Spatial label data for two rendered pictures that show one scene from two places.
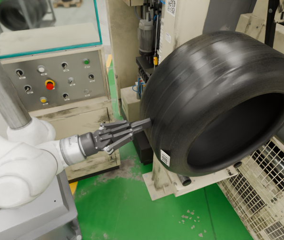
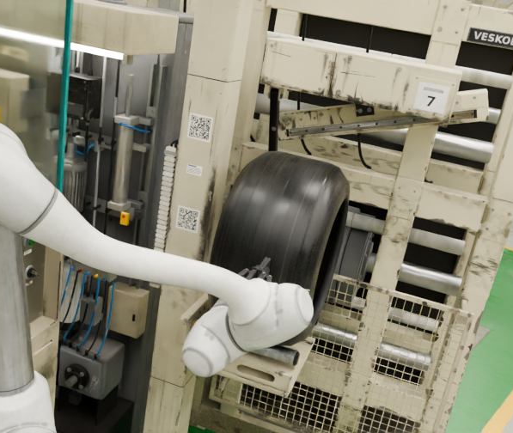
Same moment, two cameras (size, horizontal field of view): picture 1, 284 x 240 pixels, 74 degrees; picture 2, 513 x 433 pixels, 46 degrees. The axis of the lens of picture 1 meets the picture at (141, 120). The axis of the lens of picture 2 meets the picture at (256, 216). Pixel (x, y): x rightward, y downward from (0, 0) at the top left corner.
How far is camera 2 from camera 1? 1.26 m
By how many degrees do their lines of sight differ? 52
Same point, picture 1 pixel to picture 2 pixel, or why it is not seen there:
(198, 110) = (321, 222)
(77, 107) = not seen: hidden behind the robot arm
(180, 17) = (219, 143)
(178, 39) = (216, 168)
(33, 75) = not seen: outside the picture
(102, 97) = (35, 320)
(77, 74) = not seen: hidden behind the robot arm
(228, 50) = (305, 166)
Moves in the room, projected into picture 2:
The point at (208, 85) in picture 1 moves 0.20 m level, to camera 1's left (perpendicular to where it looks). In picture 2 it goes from (319, 197) to (276, 208)
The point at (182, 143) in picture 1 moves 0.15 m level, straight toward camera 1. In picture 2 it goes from (315, 266) to (352, 292)
